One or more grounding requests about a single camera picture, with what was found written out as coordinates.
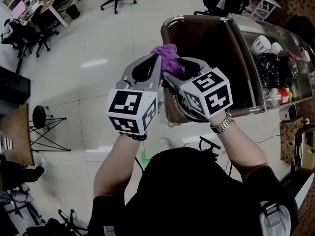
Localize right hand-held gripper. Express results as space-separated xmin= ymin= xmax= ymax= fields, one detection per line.
xmin=162 ymin=57 xmax=234 ymax=119

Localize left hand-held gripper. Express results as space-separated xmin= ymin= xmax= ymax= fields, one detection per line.
xmin=105 ymin=53 xmax=163 ymax=136

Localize purple cloth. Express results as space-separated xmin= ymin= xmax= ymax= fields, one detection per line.
xmin=150 ymin=43 xmax=186 ymax=76

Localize brown laundry cart bin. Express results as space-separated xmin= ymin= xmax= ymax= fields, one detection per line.
xmin=161 ymin=15 xmax=256 ymax=125

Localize person's right forearm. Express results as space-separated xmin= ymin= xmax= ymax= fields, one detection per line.
xmin=215 ymin=118 xmax=269 ymax=183

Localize person's left forearm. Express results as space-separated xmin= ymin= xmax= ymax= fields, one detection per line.
xmin=93 ymin=133 xmax=146 ymax=204

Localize steel compartment trolley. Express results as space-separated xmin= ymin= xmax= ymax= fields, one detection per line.
xmin=161 ymin=12 xmax=315 ymax=127

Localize black plastic bag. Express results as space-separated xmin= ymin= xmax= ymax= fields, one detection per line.
xmin=254 ymin=52 xmax=300 ymax=89

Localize silver wristwatch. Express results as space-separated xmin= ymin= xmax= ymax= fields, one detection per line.
xmin=210 ymin=111 xmax=234 ymax=134

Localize person's white shoe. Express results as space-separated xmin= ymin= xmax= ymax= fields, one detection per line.
xmin=160 ymin=138 xmax=173 ymax=151

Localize white mug blue stripe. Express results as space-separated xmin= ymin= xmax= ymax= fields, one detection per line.
xmin=250 ymin=35 xmax=272 ymax=56

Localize plain white mug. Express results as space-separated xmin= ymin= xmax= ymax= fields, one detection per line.
xmin=270 ymin=42 xmax=284 ymax=56

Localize black trash bin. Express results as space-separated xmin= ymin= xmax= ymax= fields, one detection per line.
xmin=65 ymin=4 xmax=81 ymax=20

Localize red label bottle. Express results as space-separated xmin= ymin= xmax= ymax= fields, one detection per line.
xmin=261 ymin=87 xmax=293 ymax=107

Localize small white appliance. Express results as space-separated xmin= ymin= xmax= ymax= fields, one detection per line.
xmin=279 ymin=104 xmax=299 ymax=122

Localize black round stool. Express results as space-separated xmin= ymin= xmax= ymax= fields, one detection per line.
xmin=29 ymin=105 xmax=71 ymax=153

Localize wooden top white desk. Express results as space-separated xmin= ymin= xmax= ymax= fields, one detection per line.
xmin=24 ymin=0 xmax=80 ymax=29

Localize large white cup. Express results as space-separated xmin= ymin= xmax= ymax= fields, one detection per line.
xmin=298 ymin=47 xmax=312 ymax=63

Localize patterned cardboard box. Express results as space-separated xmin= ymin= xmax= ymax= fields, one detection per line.
xmin=279 ymin=117 xmax=306 ymax=164

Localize person's black shirt torso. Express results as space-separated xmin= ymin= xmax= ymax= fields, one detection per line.
xmin=87 ymin=147 xmax=300 ymax=236

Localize tall black panel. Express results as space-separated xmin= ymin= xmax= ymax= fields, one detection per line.
xmin=0 ymin=66 xmax=32 ymax=105

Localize wooden table black legs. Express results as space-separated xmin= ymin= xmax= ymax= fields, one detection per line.
xmin=0 ymin=104 xmax=35 ymax=167

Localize grey hooded jacket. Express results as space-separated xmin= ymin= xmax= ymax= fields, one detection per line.
xmin=0 ymin=21 xmax=16 ymax=44

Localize black folded tripod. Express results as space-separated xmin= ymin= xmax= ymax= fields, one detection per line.
xmin=23 ymin=207 xmax=89 ymax=236

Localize black bead bracelet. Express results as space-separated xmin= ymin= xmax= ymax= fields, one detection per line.
xmin=126 ymin=132 xmax=148 ymax=142

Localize black chest-mounted bracket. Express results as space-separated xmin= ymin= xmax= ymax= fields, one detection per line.
xmin=199 ymin=136 xmax=221 ymax=158

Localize black cable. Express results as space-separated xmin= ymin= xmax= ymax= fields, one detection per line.
xmin=134 ymin=157 xmax=145 ymax=173

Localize grey shoulder strap pouch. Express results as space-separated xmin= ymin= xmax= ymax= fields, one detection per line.
xmin=259 ymin=200 xmax=293 ymax=236

